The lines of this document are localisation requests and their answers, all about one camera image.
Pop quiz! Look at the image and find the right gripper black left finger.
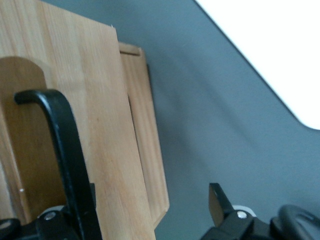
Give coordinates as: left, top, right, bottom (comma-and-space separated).
36, 183, 97, 240

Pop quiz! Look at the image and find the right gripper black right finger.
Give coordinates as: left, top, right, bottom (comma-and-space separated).
201, 182, 272, 240

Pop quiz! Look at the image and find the black metal drawer handle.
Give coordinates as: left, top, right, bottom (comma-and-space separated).
14, 89, 103, 240

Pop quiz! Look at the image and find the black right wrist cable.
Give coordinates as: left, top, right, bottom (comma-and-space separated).
271, 204, 320, 240

